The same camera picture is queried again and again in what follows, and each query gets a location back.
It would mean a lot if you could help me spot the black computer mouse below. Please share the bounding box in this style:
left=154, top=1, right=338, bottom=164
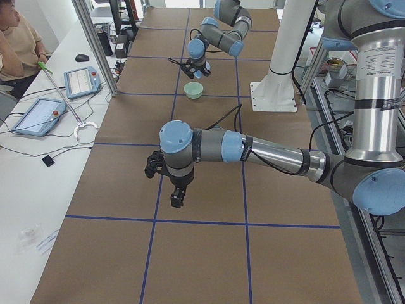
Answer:
left=75, top=54, right=89, bottom=62

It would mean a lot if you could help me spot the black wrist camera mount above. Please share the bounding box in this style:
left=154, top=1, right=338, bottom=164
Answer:
left=144, top=151, right=164, bottom=179

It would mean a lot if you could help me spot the seated person beige shirt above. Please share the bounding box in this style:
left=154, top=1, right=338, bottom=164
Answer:
left=1, top=1, right=47, bottom=99

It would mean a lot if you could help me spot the blue teach pendant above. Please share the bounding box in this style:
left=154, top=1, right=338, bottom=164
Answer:
left=64, top=66, right=101, bottom=100
left=11, top=98, right=66, bottom=137

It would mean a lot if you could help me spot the metal reacher grabber stick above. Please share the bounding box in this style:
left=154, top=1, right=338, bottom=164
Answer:
left=37, top=61, right=99, bottom=142

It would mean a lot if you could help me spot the black water bottle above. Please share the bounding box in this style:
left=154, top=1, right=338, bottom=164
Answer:
left=95, top=24, right=113, bottom=56

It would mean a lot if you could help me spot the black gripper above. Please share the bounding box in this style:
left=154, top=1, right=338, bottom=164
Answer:
left=166, top=164, right=194, bottom=208
left=186, top=58, right=211, bottom=78

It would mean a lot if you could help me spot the black box with label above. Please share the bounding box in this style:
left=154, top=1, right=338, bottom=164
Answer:
left=115, top=35, right=130, bottom=59

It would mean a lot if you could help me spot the light blue plastic cup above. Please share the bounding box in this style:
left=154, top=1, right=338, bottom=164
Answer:
left=194, top=70, right=204, bottom=79

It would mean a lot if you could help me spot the aluminium frame post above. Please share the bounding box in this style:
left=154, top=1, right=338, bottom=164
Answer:
left=72, top=0, right=118, bottom=97

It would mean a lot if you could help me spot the small black square device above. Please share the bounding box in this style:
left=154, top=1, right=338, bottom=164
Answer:
left=42, top=155, right=55, bottom=167

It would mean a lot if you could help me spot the far blue teach pendant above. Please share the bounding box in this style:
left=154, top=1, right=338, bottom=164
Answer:
left=64, top=66, right=101, bottom=100

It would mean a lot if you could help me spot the light green plastic bowl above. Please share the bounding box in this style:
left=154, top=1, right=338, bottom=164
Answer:
left=184, top=82, right=204, bottom=99

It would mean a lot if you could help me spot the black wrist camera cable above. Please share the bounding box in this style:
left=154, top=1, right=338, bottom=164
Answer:
left=202, top=103, right=355, bottom=175

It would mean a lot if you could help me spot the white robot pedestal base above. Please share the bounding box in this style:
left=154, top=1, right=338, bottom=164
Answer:
left=251, top=0, right=317, bottom=113

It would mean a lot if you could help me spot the near blue teach pendant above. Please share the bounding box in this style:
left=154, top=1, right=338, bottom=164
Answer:
left=11, top=98, right=66, bottom=137

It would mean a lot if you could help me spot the clear plastic bag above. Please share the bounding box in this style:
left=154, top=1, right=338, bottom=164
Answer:
left=16, top=224, right=42, bottom=253

